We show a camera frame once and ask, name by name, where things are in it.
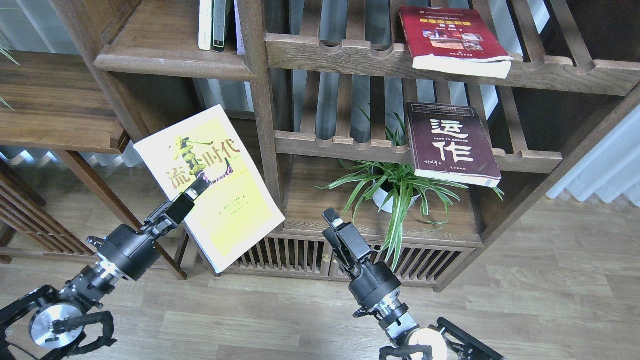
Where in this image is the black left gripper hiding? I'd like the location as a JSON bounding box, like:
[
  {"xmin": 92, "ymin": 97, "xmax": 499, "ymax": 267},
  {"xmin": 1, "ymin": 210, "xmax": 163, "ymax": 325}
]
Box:
[{"xmin": 86, "ymin": 176, "xmax": 211, "ymax": 281}]

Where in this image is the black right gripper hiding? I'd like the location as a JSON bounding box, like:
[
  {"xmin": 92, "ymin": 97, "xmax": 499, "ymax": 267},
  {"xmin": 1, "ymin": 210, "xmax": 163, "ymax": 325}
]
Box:
[{"xmin": 322, "ymin": 207, "xmax": 402, "ymax": 313}]

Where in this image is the yellow green cover book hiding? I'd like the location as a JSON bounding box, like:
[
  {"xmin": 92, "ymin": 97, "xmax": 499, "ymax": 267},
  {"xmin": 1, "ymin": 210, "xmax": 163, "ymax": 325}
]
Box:
[{"xmin": 134, "ymin": 105, "xmax": 285, "ymax": 274}]

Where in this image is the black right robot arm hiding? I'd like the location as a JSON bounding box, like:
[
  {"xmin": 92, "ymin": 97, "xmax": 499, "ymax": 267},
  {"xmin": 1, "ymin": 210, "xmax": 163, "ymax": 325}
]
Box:
[{"xmin": 322, "ymin": 208, "xmax": 503, "ymax": 360}]

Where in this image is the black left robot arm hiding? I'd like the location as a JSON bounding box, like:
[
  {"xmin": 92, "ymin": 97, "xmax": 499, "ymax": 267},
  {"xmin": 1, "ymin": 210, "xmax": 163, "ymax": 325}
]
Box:
[{"xmin": 0, "ymin": 175, "xmax": 211, "ymax": 360}]

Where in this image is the green spider plant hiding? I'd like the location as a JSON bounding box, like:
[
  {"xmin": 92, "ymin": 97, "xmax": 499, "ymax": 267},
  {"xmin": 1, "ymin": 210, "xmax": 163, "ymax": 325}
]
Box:
[{"xmin": 326, "ymin": 102, "xmax": 504, "ymax": 270}]

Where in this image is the dark wooden bookshelf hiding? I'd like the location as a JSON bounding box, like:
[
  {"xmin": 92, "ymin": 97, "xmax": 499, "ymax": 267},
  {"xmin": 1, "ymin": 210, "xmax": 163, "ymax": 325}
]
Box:
[{"xmin": 52, "ymin": 0, "xmax": 639, "ymax": 291}]

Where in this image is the dark maroon cover book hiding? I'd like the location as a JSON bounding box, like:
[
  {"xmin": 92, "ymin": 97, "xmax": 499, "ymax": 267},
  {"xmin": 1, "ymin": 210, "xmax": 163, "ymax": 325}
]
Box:
[{"xmin": 406, "ymin": 102, "xmax": 502, "ymax": 188}]

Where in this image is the wooden side table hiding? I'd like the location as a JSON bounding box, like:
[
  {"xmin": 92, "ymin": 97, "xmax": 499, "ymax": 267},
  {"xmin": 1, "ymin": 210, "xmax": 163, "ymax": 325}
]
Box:
[{"xmin": 0, "ymin": 51, "xmax": 189, "ymax": 281}]

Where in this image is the white upright book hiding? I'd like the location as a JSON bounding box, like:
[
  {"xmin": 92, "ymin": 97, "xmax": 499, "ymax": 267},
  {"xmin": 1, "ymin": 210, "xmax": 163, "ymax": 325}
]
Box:
[{"xmin": 198, "ymin": 0, "xmax": 213, "ymax": 51}]

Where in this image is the wooden slatted rack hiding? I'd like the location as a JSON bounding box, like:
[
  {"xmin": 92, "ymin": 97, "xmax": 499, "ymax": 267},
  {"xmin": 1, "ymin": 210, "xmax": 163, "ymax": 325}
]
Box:
[{"xmin": 0, "ymin": 161, "xmax": 95, "ymax": 264}]

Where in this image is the dark green upright book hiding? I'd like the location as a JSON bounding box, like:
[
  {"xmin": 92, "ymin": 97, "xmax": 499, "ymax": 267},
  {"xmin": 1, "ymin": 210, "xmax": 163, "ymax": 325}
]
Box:
[{"xmin": 211, "ymin": 0, "xmax": 233, "ymax": 52}]

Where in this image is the red cover book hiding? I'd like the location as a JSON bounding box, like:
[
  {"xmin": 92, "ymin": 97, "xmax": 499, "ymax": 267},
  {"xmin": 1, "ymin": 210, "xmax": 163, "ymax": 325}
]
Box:
[{"xmin": 398, "ymin": 6, "xmax": 514, "ymax": 79}]

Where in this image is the white curtain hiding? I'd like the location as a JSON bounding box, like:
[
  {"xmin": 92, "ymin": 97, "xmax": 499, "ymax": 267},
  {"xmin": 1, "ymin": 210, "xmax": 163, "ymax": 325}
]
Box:
[{"xmin": 546, "ymin": 107, "xmax": 640, "ymax": 207}]

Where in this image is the white book behind post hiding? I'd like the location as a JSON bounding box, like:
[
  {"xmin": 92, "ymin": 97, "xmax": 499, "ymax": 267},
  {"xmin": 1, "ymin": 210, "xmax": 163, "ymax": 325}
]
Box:
[{"xmin": 233, "ymin": 0, "xmax": 246, "ymax": 56}]

